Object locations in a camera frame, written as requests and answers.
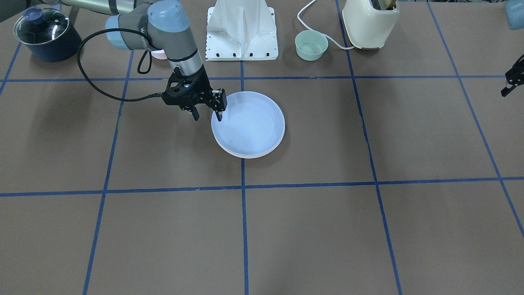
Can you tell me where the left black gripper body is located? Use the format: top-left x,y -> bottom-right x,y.
506,55 -> 524,87

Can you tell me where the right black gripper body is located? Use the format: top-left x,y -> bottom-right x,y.
174,68 -> 228,112

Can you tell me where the light blue plate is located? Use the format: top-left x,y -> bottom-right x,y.
211,91 -> 286,141

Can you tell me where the pink plate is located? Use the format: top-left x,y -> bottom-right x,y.
215,136 -> 283,155

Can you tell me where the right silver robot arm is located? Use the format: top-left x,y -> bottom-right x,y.
43,0 -> 228,121

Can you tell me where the pink bowl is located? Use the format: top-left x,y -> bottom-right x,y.
150,50 -> 168,60

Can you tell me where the beige plate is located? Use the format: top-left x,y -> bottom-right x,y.
221,146 -> 278,159

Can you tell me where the green cup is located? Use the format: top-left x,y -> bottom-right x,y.
294,30 -> 329,61

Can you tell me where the cream toaster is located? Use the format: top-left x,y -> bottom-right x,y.
342,0 -> 400,50

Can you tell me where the dark blue pot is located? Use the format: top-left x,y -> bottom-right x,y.
13,6 -> 82,62

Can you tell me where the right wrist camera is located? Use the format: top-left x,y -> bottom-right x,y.
161,82 -> 198,112

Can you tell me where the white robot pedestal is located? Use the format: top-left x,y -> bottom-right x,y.
205,0 -> 279,61

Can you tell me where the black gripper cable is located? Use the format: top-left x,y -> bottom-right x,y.
77,28 -> 168,102

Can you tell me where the white toaster power cord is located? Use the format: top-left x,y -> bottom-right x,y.
297,0 -> 355,50

